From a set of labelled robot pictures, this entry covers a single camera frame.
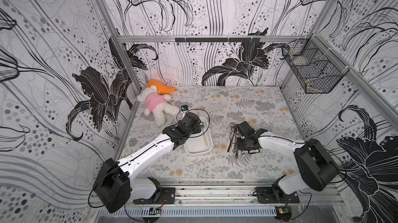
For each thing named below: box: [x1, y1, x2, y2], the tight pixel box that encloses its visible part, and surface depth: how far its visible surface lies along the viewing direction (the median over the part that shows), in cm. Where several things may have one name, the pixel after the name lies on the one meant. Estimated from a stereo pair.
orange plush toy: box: [146, 79, 178, 95], surface depth 117 cm
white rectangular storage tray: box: [183, 115, 214, 156], surface depth 90 cm
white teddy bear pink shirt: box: [137, 85, 180, 128], surface depth 103 cm
